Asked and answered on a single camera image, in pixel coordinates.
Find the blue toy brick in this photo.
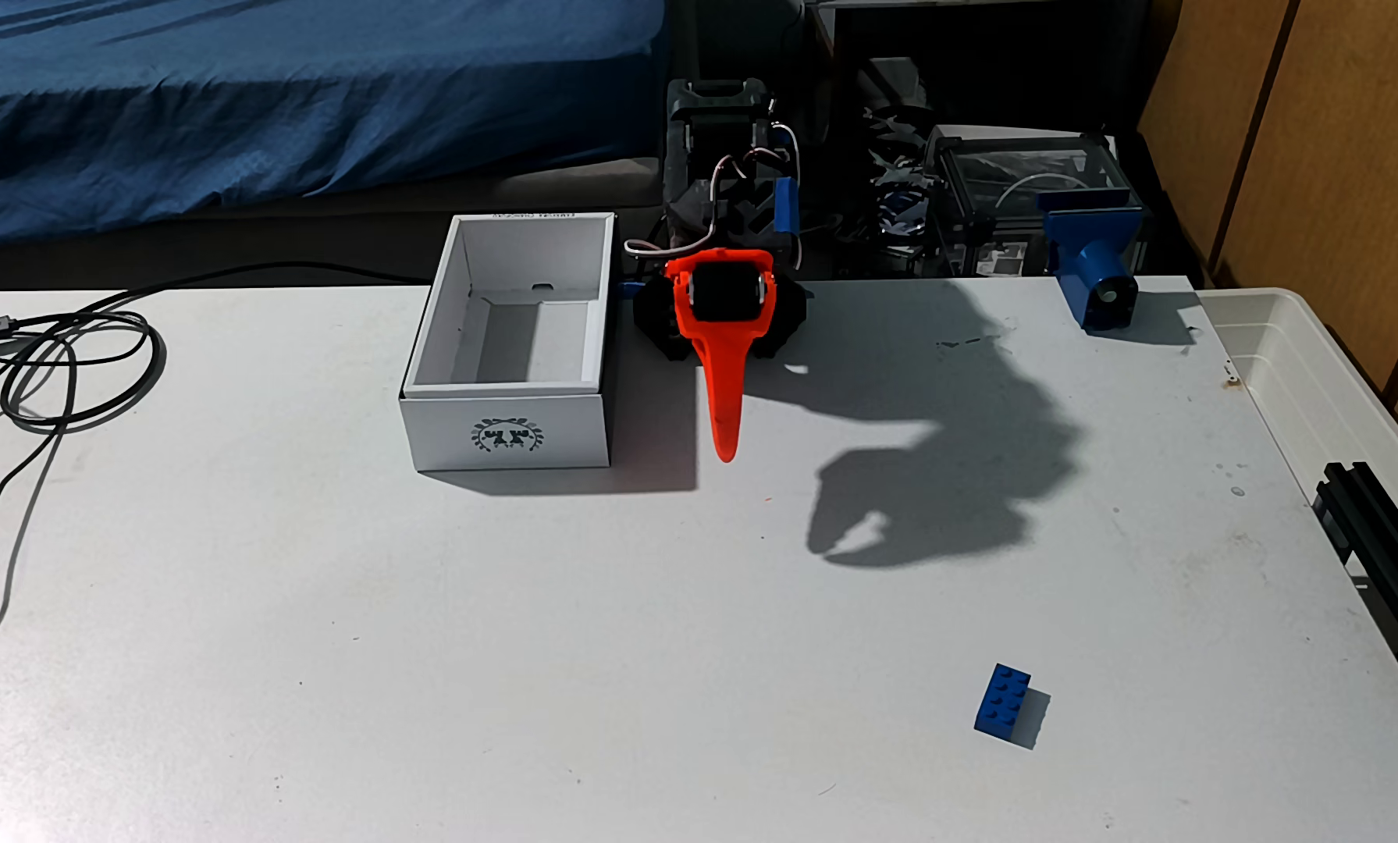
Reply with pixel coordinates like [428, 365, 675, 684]
[973, 663, 1033, 742]

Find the white cardboard box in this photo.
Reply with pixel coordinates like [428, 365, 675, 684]
[399, 211, 619, 475]

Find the blue bed sheet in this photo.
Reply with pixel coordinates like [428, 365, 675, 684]
[0, 0, 668, 248]

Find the white plastic bin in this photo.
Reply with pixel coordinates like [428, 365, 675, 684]
[1195, 286, 1398, 566]

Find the wooden cabinet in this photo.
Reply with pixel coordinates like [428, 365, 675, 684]
[1137, 0, 1398, 484]

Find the black aluminium extrusion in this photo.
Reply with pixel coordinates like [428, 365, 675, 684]
[1312, 461, 1398, 742]

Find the black device with wires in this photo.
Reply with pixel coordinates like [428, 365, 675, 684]
[858, 56, 941, 250]

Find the black frame clear-panel enclosure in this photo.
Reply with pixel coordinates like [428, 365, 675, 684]
[926, 125, 1146, 279]

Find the blue printed clamp mount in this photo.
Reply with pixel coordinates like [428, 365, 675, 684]
[1039, 193, 1148, 334]

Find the black coiled cable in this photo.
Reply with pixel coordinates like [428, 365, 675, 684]
[0, 260, 433, 438]

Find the thin black cable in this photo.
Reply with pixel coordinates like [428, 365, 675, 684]
[0, 340, 82, 683]

